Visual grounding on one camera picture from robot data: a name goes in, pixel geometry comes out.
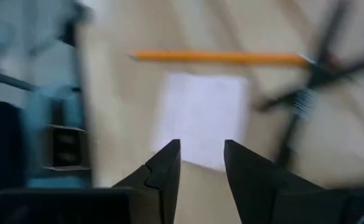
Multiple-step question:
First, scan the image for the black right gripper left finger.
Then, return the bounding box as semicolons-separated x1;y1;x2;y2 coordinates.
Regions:
111;139;182;224

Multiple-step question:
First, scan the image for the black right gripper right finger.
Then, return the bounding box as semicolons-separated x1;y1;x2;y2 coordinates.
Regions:
223;139;324;224

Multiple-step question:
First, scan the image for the yellow pencil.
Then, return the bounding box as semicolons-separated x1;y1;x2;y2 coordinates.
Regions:
128;49;310;68

